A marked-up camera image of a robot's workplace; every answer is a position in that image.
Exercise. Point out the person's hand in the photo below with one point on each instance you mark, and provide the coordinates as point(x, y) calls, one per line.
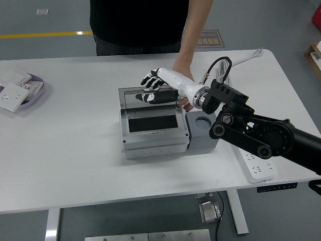
point(183, 67)

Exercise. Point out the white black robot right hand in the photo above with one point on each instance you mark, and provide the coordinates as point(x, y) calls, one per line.
point(185, 86)

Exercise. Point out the grey electrical box with lid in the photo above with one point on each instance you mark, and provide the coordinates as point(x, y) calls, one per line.
point(155, 143)

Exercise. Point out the person's forearm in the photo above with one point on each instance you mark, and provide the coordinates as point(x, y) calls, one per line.
point(195, 30)

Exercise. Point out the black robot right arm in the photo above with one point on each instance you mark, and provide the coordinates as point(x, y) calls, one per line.
point(270, 138)

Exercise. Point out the grey cube with round hole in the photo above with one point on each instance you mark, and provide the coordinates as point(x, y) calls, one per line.
point(200, 141)

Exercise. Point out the metal floor box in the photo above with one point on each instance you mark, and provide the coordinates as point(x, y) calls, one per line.
point(209, 212)

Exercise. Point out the person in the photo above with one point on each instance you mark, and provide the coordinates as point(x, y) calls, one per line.
point(138, 22)

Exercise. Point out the white power strip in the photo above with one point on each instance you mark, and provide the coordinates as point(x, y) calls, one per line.
point(260, 170)

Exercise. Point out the wooden crate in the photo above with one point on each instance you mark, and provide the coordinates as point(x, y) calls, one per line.
point(312, 59)

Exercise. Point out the black table control panel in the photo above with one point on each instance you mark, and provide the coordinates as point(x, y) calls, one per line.
point(276, 187)

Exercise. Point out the red object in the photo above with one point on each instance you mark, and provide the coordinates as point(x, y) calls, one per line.
point(317, 16)

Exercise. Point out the purple tray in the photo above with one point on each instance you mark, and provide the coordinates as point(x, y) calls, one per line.
point(40, 94)

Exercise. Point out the white socket plate with print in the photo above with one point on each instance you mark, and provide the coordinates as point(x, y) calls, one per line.
point(33, 88)

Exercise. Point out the small square floor plate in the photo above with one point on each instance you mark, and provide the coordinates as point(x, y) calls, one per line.
point(42, 11)

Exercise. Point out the metal table frame bracket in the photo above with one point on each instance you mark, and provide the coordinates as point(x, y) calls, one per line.
point(203, 195)

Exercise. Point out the metal base plate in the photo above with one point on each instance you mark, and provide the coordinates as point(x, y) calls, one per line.
point(150, 236)

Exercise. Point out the plain white switch plate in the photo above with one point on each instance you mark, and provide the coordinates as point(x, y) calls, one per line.
point(15, 76)

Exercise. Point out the large white wall socket plate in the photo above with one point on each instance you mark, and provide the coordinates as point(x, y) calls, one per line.
point(12, 98)

